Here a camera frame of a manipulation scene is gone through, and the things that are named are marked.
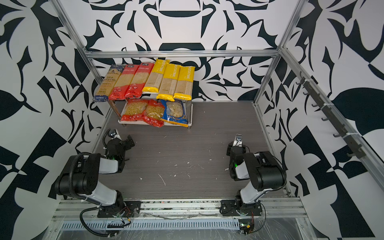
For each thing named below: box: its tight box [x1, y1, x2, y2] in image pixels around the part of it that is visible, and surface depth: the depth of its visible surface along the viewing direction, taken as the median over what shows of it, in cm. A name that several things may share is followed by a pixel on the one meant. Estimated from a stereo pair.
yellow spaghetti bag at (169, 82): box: [156, 63, 182, 102], surface depth 80 cm
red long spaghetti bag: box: [108, 64, 140, 101], surface depth 81 cm
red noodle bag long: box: [124, 62, 155, 99], surface depth 81 cm
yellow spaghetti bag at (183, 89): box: [173, 66, 196, 101], surface depth 81 cm
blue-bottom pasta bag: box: [160, 99, 189, 128], surface depth 100 cm
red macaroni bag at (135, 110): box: [121, 99, 149, 122], surface depth 102 cm
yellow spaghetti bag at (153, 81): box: [142, 58, 170, 93], surface depth 82 cm
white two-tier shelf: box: [108, 91, 194, 129], surface depth 98 cm
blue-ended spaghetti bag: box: [93, 64, 125, 102], surface depth 80 cm
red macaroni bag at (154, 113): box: [143, 99, 165, 128], surface depth 100 cm
